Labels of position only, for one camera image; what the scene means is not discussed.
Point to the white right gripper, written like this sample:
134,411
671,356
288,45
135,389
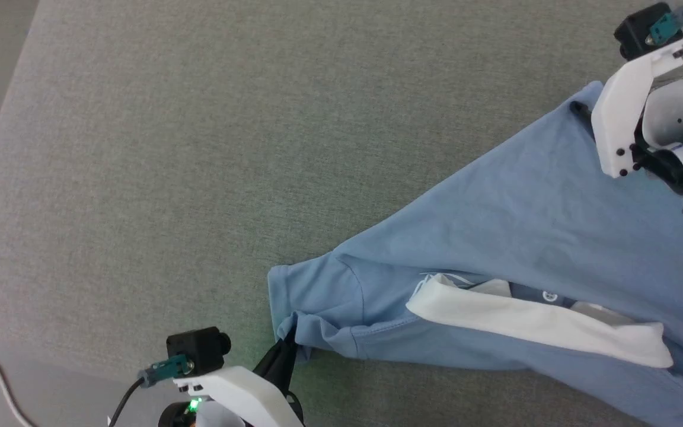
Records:
629,112

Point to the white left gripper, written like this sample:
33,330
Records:
246,391

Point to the light blue white-collared shirt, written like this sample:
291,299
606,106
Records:
525,237

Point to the grey-green fabric sofa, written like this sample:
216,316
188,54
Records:
199,178

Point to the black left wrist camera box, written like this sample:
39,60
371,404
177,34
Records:
199,350

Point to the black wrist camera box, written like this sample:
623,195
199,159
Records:
199,350
641,29

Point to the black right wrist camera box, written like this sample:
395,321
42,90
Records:
641,29

